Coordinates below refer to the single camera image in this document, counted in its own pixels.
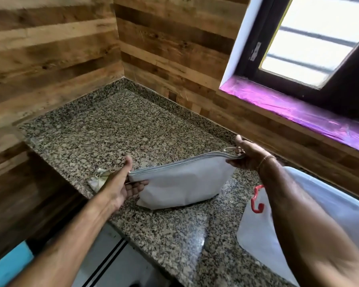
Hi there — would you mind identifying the person's right hand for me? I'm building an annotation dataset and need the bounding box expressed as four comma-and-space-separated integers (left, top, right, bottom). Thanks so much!
226, 135, 276, 172

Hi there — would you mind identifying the person's left hand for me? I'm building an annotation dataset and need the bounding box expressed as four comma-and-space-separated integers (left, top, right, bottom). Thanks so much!
103, 155, 150, 209

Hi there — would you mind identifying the white zipper pouch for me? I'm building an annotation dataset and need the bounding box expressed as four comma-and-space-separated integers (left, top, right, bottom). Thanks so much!
127, 148, 246, 210

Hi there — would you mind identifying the person's left forearm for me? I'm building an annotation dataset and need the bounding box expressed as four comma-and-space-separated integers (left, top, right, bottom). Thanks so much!
6, 188, 118, 287

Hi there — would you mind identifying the person's right forearm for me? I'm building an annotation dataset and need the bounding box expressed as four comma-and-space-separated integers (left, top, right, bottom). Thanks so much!
257, 158, 359, 287

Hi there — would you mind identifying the crumpled paper scrap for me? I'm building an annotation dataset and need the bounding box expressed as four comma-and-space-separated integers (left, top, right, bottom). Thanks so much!
87, 168, 112, 193

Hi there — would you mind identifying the red plastic hook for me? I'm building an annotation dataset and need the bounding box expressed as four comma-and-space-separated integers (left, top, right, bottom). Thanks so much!
251, 185, 265, 213

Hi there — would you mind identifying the purple foil window sill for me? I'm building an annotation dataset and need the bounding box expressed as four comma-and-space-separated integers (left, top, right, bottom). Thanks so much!
220, 76, 359, 156

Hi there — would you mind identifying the dark framed window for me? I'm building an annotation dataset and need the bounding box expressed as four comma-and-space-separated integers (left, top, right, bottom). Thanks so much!
220, 0, 359, 117

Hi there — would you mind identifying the thread wrist bracelet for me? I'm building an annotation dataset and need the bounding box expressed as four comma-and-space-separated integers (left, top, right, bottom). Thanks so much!
256, 155, 277, 173

